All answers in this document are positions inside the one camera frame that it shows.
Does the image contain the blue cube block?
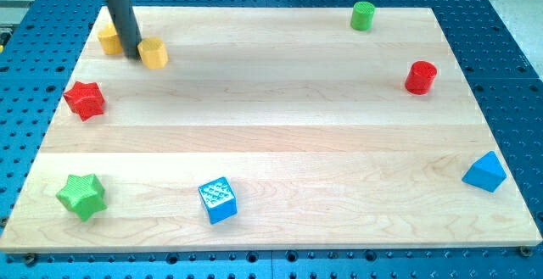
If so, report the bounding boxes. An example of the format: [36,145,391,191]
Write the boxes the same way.
[198,176,238,225]

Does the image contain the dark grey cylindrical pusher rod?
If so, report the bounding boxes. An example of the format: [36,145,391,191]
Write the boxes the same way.
[105,0,142,60]

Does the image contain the yellow hexagon block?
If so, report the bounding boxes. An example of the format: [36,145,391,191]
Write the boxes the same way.
[137,37,169,70]

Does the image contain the red cylinder block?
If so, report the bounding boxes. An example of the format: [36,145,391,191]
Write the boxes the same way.
[404,61,438,95]

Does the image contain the green cylinder block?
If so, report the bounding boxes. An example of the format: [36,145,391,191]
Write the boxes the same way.
[350,2,375,31]

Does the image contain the light wooden board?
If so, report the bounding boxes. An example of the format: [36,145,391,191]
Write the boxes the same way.
[1,7,541,253]

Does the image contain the green star block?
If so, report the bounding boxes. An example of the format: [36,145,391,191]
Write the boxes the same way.
[56,174,107,222]

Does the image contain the blue triangle block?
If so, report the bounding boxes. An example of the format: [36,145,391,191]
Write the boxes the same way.
[462,151,507,193]

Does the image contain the yellow block behind rod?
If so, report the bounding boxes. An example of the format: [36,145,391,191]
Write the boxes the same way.
[98,23,123,55]

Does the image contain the red star block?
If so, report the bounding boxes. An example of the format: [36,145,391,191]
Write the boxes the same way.
[63,81,105,121]

